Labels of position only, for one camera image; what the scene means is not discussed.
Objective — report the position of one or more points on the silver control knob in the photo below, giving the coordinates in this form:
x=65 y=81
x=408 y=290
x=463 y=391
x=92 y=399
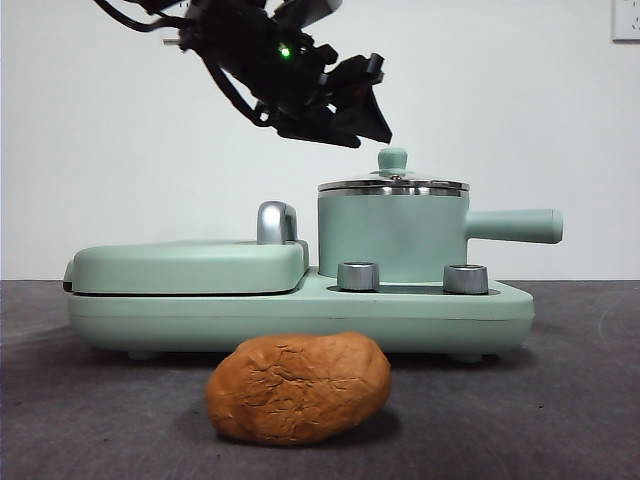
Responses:
x=357 y=276
x=465 y=279

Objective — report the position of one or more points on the mint green grill cover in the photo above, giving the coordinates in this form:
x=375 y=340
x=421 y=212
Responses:
x=185 y=267

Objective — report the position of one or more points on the glass pot lid green knob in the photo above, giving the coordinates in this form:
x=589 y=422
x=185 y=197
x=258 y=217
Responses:
x=393 y=160

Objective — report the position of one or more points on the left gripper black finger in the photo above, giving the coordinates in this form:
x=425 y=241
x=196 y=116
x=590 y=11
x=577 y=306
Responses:
x=370 y=117
x=320 y=129

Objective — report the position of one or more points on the brown potato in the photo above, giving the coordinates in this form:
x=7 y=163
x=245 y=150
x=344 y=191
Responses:
x=300 y=390

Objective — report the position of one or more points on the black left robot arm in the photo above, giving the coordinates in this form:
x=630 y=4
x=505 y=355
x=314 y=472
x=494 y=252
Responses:
x=250 y=45

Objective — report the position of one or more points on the mint green breakfast maker base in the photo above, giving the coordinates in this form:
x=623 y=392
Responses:
x=300 y=320

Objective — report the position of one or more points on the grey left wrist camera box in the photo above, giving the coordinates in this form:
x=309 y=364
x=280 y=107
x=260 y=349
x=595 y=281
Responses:
x=320 y=7

